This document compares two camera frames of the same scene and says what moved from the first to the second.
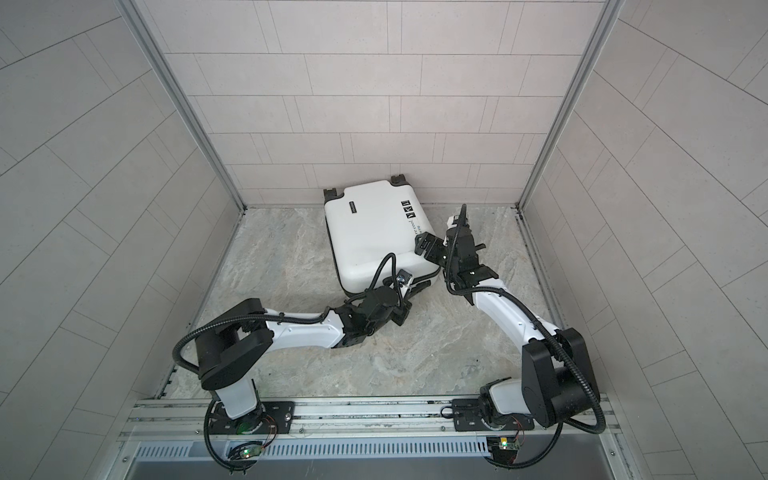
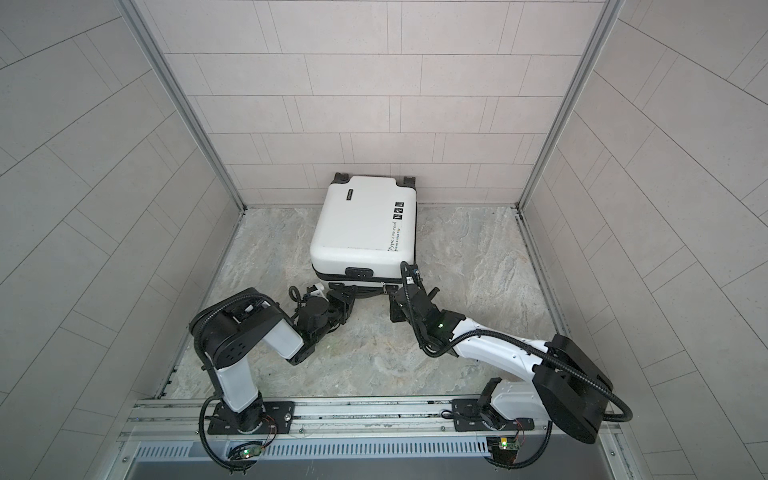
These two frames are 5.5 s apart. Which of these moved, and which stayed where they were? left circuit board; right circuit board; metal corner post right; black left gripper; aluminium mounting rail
Moved: black left gripper
Stayed: left circuit board; right circuit board; aluminium mounting rail; metal corner post right
